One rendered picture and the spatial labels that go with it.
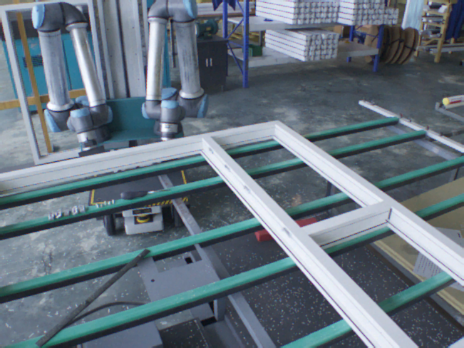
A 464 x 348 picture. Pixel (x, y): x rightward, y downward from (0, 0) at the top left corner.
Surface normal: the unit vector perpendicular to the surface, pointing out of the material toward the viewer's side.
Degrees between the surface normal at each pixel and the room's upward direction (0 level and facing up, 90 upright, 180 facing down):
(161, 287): 0
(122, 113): 90
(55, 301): 0
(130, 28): 90
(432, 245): 90
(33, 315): 0
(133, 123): 90
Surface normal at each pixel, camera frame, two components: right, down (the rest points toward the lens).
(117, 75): 0.24, 0.49
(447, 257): -0.91, 0.21
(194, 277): 0.00, -0.87
